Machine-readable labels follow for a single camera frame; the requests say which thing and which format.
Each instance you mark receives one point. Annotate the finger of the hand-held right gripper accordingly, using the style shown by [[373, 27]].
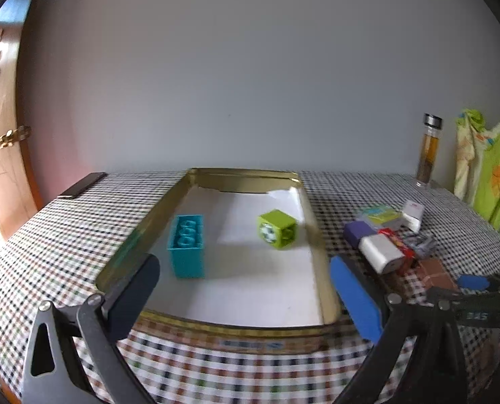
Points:
[[486, 314], [473, 283]]

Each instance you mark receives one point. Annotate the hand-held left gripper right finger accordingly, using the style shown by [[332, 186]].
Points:
[[357, 298]]

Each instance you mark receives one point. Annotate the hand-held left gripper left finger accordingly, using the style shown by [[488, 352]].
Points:
[[142, 280]]

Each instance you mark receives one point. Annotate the teal plastic block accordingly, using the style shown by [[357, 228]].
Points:
[[187, 252]]

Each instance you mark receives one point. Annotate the gold metal tin tray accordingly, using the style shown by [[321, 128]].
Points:
[[149, 224]]

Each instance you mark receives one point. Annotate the red snack packet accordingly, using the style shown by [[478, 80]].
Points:
[[403, 249]]

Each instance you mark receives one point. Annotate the brown box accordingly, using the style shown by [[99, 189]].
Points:
[[435, 273]]

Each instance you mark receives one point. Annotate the white power bank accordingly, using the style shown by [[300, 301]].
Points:
[[380, 254]]

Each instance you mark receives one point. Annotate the purple box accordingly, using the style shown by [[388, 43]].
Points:
[[356, 232]]

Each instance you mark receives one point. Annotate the green yellow flat box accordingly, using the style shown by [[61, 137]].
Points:
[[380, 215]]

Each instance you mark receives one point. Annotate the checkered tablecloth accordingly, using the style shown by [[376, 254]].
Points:
[[64, 240]]

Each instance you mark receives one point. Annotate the white box with red mark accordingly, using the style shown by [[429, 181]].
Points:
[[413, 214]]

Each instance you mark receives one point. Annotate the green toy cube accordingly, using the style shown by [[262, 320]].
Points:
[[275, 225]]

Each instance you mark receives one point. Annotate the black phone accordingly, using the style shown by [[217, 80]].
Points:
[[81, 185]]

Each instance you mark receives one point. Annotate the green yellow printed cloth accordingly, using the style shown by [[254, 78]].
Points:
[[486, 168]]

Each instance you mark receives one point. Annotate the glass tea bottle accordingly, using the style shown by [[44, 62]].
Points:
[[427, 155]]

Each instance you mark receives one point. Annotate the wooden door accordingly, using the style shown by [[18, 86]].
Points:
[[1, 176]]

